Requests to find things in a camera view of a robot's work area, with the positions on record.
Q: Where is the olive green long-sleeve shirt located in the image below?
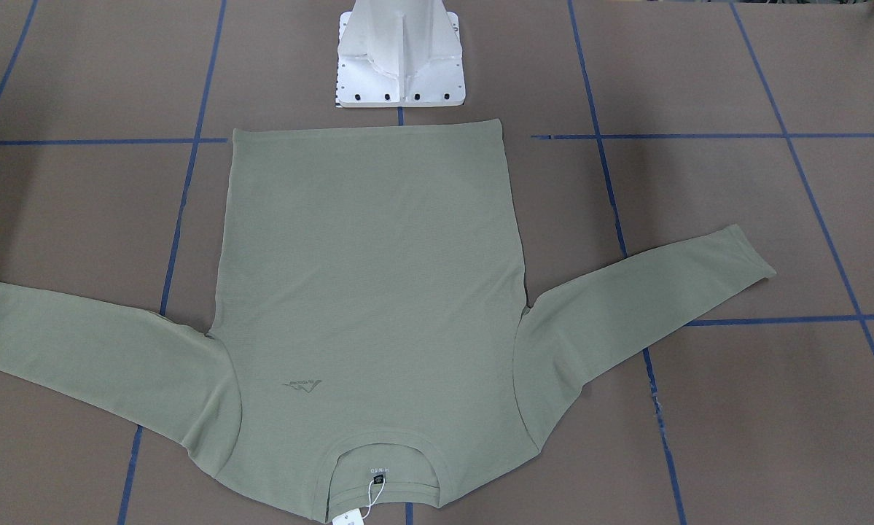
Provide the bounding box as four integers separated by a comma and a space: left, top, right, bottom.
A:
0, 120, 776, 523

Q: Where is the white paper price tag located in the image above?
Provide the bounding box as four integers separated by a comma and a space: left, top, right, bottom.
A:
330, 508, 364, 525

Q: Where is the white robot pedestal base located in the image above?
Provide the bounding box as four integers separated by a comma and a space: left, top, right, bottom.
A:
335, 1, 467, 109

